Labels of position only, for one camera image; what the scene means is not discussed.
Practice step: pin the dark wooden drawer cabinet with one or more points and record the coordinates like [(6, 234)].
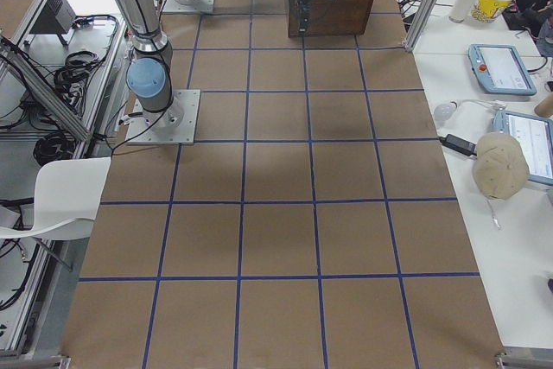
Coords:
[(332, 17)]

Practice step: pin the white light bulb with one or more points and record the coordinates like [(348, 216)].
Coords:
[(444, 111)]

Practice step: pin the yellow popcorn cup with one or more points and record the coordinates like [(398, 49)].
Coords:
[(489, 10)]

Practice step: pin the black power brick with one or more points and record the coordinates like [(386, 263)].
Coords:
[(458, 145)]

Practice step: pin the blue teach pendant far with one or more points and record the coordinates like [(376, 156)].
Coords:
[(500, 70)]

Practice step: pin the blue teach pendant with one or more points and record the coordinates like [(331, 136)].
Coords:
[(534, 135), (500, 70)]

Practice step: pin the grey control box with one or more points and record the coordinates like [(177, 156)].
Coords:
[(56, 18)]

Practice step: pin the beige cap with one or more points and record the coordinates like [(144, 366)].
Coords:
[(500, 169)]

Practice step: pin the blue teach pendant near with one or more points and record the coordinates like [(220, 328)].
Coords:
[(534, 135)]

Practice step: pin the white plastic chair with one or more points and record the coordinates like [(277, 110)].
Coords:
[(66, 200)]

